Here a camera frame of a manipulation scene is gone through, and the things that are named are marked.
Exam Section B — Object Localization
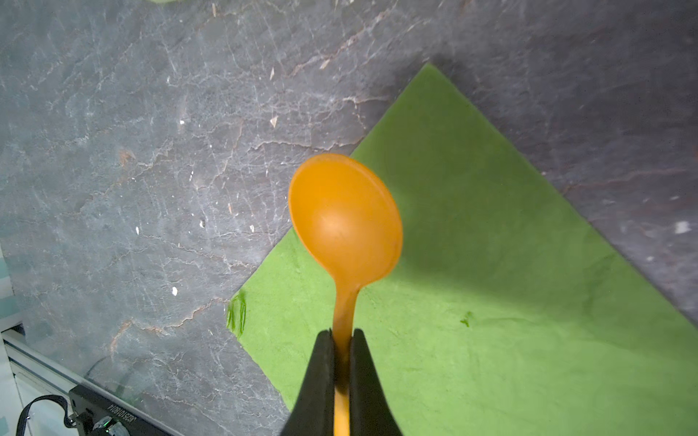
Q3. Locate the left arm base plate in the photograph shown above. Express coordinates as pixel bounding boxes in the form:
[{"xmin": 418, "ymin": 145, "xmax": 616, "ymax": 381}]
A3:
[{"xmin": 68, "ymin": 384, "xmax": 179, "ymax": 436}]

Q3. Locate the aluminium mounting rail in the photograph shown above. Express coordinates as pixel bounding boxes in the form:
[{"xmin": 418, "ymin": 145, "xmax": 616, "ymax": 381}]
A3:
[{"xmin": 0, "ymin": 326, "xmax": 83, "ymax": 436}]

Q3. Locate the green paper napkin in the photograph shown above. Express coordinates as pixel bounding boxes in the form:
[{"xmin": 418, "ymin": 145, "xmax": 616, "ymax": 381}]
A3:
[{"xmin": 227, "ymin": 65, "xmax": 697, "ymax": 435}]

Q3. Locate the orange plastic spoon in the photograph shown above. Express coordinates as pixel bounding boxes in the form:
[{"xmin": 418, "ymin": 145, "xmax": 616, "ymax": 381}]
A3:
[{"xmin": 288, "ymin": 154, "xmax": 404, "ymax": 435}]

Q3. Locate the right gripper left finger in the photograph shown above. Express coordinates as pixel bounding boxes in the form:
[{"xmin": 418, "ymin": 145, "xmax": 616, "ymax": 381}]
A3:
[{"xmin": 280, "ymin": 330, "xmax": 334, "ymax": 436}]

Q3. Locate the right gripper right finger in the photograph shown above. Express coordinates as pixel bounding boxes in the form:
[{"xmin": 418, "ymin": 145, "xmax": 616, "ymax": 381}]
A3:
[{"xmin": 349, "ymin": 329, "xmax": 403, "ymax": 436}]

